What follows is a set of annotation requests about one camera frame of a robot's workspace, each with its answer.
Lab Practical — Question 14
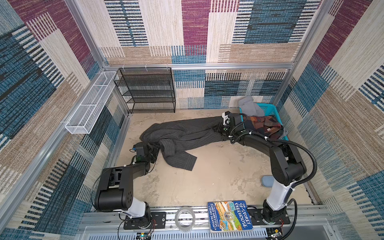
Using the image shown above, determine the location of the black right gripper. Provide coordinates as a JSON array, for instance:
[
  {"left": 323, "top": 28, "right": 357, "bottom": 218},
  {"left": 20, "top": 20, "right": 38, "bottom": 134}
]
[{"left": 211, "top": 121, "right": 235, "bottom": 137}]

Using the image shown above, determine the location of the dark grey pinstripe shirt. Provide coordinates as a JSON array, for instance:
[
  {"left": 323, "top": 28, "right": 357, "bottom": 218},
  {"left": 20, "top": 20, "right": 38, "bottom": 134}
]
[{"left": 140, "top": 116, "right": 229, "bottom": 171}]

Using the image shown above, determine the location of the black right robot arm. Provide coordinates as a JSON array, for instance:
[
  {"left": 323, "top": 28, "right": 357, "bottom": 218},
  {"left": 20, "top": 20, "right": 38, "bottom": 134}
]
[{"left": 218, "top": 112, "right": 307, "bottom": 224}]

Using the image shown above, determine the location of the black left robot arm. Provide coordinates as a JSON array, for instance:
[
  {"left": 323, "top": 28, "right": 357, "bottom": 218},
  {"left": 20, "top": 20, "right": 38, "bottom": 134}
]
[{"left": 92, "top": 142, "right": 160, "bottom": 222}]

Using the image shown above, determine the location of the light grey shirt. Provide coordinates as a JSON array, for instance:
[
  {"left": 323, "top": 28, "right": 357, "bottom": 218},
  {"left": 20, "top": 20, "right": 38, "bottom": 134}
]
[{"left": 238, "top": 96, "right": 265, "bottom": 117}]

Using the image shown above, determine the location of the plaid red brown shirt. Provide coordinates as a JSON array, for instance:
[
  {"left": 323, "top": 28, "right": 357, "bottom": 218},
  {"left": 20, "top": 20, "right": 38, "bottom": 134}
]
[{"left": 250, "top": 116, "right": 284, "bottom": 140}]

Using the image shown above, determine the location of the teal plastic laundry basket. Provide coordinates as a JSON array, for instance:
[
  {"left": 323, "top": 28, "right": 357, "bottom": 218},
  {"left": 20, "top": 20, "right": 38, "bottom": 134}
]
[{"left": 239, "top": 101, "right": 288, "bottom": 141}]

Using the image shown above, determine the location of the blue oval case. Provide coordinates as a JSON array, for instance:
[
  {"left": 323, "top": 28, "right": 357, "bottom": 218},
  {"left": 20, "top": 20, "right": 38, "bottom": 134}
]
[{"left": 261, "top": 175, "right": 275, "bottom": 188}]

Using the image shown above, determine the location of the clear tape roll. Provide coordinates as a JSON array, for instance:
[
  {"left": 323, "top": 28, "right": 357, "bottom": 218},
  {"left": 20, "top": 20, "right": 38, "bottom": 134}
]
[{"left": 175, "top": 207, "right": 196, "bottom": 232}]

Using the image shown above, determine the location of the treehouse paperback book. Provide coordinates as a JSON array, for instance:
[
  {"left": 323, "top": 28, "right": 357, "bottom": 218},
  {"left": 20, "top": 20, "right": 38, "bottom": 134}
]
[{"left": 207, "top": 200, "right": 253, "bottom": 233}]

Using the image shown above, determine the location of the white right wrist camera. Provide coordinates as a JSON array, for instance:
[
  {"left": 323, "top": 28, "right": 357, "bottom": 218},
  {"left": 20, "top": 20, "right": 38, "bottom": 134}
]
[{"left": 222, "top": 111, "right": 231, "bottom": 126}]

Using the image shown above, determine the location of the black wire shelf rack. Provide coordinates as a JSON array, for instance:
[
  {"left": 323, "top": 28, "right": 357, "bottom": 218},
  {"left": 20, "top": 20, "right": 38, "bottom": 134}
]
[{"left": 115, "top": 67, "right": 176, "bottom": 114}]

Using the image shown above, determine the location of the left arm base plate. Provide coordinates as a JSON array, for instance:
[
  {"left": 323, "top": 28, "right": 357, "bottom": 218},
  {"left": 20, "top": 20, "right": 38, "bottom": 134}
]
[{"left": 123, "top": 212, "right": 167, "bottom": 230}]

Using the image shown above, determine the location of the white wire mesh tray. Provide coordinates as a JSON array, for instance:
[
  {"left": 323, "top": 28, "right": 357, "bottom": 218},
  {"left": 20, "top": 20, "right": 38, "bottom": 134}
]
[{"left": 65, "top": 72, "right": 117, "bottom": 135}]

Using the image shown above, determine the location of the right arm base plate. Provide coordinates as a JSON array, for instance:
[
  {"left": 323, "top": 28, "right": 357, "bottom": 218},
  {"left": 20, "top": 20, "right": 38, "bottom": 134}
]
[{"left": 247, "top": 206, "right": 291, "bottom": 226}]

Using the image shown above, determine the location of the black corrugated cable hose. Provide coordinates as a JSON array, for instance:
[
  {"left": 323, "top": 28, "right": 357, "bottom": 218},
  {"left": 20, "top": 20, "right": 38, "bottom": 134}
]
[{"left": 229, "top": 113, "right": 318, "bottom": 240}]

